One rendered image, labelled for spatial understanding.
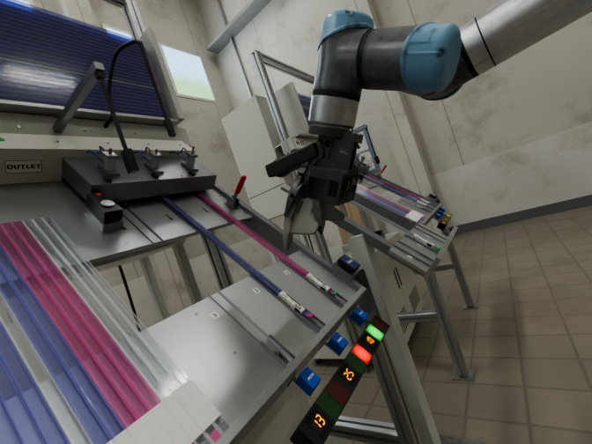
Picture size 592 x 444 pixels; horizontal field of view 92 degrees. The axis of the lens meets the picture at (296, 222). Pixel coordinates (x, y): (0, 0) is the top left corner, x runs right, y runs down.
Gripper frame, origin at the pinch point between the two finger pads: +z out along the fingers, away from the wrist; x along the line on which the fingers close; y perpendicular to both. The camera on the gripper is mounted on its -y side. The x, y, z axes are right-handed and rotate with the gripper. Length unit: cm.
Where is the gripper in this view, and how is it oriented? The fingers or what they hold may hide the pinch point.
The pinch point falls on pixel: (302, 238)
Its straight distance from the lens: 54.0
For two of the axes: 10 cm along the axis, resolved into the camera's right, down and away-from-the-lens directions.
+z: -1.4, 9.4, 3.1
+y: 8.3, 2.8, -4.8
